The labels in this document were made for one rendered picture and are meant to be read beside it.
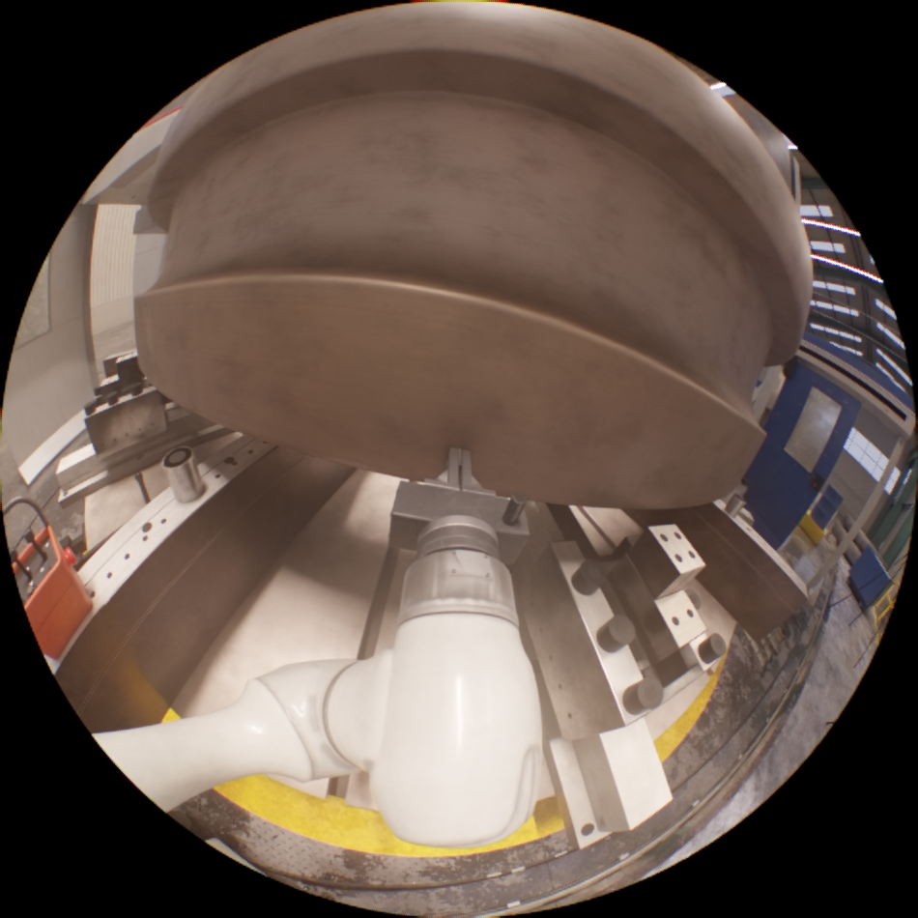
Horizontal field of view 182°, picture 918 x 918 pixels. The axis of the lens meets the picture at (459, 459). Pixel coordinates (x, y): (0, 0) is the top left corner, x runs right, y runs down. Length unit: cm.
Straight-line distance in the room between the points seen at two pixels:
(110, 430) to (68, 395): 225
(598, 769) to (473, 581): 72
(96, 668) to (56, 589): 19
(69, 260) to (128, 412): 258
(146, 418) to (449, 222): 147
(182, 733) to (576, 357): 51
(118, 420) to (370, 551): 133
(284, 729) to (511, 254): 58
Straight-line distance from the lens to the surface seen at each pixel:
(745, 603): 179
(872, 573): 891
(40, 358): 370
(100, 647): 74
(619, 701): 58
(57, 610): 67
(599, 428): 42
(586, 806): 92
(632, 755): 87
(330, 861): 124
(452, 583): 20
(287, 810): 120
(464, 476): 33
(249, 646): 91
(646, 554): 62
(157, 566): 70
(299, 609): 91
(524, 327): 34
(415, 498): 27
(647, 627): 64
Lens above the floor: 111
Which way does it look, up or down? 32 degrees down
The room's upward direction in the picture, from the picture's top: 15 degrees clockwise
